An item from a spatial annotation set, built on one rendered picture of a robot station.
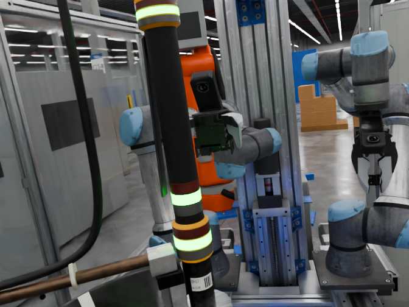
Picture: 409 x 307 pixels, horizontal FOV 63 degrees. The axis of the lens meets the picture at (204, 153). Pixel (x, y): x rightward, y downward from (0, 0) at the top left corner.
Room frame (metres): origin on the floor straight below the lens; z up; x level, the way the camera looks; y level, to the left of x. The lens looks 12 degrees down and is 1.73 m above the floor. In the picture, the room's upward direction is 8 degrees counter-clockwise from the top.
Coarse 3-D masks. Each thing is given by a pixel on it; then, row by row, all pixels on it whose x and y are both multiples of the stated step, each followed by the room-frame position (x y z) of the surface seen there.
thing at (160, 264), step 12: (168, 252) 0.35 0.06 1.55; (156, 264) 0.34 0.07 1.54; (168, 264) 0.34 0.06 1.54; (156, 276) 0.34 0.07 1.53; (168, 276) 0.34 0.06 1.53; (180, 276) 0.34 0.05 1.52; (168, 288) 0.36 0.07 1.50; (180, 288) 0.35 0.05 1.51; (180, 300) 0.34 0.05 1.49; (216, 300) 0.37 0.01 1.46; (228, 300) 0.37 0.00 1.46
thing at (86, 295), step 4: (88, 292) 0.46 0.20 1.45; (80, 296) 0.45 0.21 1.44; (84, 296) 0.45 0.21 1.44; (88, 296) 0.46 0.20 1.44; (80, 300) 0.45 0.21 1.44; (84, 300) 0.45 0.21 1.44; (88, 300) 0.45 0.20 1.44; (92, 300) 0.45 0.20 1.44; (80, 304) 0.45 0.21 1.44; (84, 304) 0.45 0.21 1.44; (88, 304) 0.45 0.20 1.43; (92, 304) 0.45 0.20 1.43
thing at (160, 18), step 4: (152, 16) 0.34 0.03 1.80; (156, 16) 0.34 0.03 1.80; (160, 16) 0.34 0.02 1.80; (164, 16) 0.35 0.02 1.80; (168, 16) 0.35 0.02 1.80; (172, 16) 0.35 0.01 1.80; (176, 16) 0.35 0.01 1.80; (140, 20) 0.35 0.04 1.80; (144, 20) 0.35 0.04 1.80; (148, 20) 0.35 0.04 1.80; (152, 20) 0.35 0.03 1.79; (156, 20) 0.34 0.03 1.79; (160, 20) 0.34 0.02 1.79; (164, 20) 0.35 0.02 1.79; (168, 20) 0.35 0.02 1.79; (172, 20) 0.35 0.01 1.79; (176, 20) 0.35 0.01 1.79; (140, 24) 0.35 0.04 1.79; (144, 24) 0.35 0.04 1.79
